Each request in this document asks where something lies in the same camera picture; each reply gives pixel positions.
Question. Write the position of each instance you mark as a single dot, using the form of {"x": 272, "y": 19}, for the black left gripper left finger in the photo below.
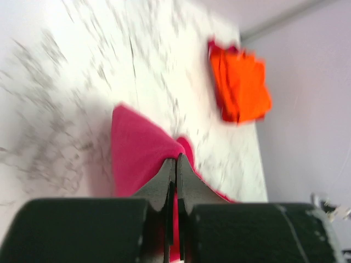
{"x": 158, "y": 237}

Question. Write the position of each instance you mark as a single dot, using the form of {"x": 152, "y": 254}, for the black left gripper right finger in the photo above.
{"x": 191, "y": 191}

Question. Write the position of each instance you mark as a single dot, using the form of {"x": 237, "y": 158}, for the magenta t shirt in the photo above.
{"x": 138, "y": 149}

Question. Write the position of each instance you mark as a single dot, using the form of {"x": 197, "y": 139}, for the folded orange t shirt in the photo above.
{"x": 247, "y": 77}

